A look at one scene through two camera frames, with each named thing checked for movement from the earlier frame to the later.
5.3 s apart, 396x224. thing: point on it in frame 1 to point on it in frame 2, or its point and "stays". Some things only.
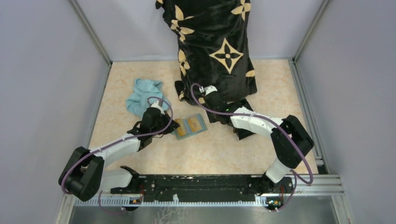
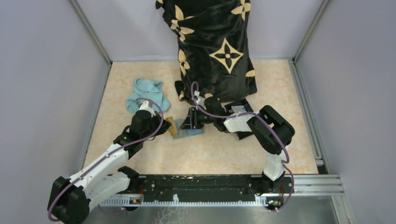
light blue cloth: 145,92 stays
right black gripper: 206,105 to 191,121
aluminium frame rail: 309,185 stays
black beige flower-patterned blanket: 213,46 stays
